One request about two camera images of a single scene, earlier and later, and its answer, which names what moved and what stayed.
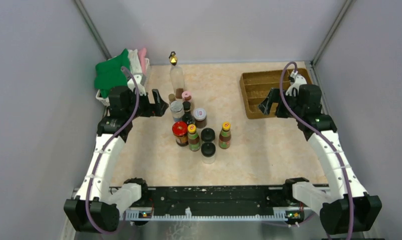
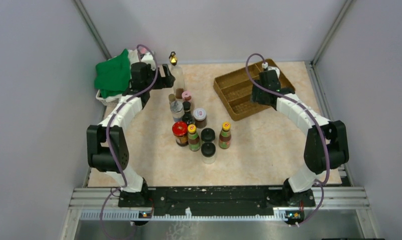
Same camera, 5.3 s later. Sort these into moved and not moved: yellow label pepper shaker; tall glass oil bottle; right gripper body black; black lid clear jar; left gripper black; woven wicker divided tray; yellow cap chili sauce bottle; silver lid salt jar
Moved: left gripper black; woven wicker divided tray; right gripper body black
Not moved: silver lid salt jar; yellow label pepper shaker; tall glass oil bottle; yellow cap chili sauce bottle; black lid clear jar
